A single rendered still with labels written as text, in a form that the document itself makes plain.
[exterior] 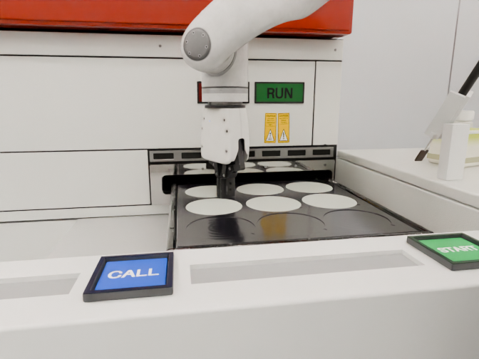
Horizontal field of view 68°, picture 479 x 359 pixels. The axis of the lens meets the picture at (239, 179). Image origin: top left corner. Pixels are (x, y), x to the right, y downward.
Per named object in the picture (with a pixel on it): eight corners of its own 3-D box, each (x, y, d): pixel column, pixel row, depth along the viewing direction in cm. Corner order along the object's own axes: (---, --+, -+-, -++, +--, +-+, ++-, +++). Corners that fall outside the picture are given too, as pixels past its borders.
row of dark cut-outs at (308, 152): (150, 161, 81) (149, 150, 81) (332, 156, 88) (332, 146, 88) (150, 162, 81) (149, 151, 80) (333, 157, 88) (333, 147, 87)
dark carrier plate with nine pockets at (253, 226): (177, 187, 79) (177, 184, 79) (325, 181, 85) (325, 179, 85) (177, 251, 46) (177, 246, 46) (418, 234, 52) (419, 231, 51)
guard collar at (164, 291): (101, 263, 28) (100, 256, 28) (174, 258, 29) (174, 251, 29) (83, 303, 22) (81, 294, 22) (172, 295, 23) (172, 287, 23)
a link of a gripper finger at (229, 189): (219, 164, 67) (219, 198, 68) (228, 166, 64) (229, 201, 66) (232, 162, 69) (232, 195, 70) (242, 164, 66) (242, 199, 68)
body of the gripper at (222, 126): (193, 100, 67) (194, 159, 69) (224, 100, 59) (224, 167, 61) (226, 100, 71) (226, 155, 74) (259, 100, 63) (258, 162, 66)
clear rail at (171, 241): (171, 189, 80) (171, 182, 80) (177, 189, 80) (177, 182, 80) (165, 261, 44) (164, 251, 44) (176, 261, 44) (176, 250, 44)
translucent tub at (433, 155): (424, 162, 70) (428, 127, 68) (450, 159, 73) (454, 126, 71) (462, 169, 63) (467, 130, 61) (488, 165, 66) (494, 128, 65)
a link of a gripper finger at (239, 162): (229, 125, 64) (217, 143, 68) (247, 160, 61) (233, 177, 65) (235, 125, 65) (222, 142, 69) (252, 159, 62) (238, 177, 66)
